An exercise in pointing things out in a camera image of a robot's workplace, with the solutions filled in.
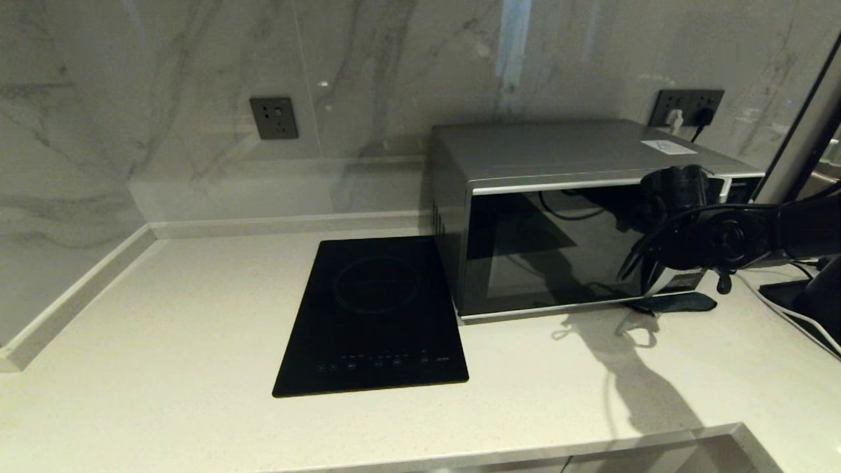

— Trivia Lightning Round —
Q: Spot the white warning sticker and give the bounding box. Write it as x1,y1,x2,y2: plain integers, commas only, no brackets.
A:
643,139,699,156

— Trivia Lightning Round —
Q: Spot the white power cable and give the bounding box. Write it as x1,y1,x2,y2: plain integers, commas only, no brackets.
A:
736,271,841,359

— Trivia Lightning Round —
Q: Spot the silver Panasonic microwave oven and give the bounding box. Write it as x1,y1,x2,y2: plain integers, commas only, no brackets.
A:
430,120,766,323

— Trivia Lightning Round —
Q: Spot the black rubber pad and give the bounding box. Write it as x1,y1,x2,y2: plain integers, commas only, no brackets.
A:
627,293,718,317

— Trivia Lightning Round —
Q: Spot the black induction cooktop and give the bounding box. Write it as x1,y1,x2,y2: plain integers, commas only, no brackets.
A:
272,236,470,398

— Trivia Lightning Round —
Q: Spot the black power plug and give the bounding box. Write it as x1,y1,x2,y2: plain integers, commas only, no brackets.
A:
690,107,716,143

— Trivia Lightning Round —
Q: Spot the grey single wall socket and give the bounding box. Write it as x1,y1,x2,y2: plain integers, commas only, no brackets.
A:
249,97,300,140

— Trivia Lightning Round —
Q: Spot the beige armchair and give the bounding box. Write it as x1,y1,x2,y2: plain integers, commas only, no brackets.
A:
798,169,841,198

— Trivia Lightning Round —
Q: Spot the grey double wall socket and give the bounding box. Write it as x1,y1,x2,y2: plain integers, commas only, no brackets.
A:
649,89,725,128

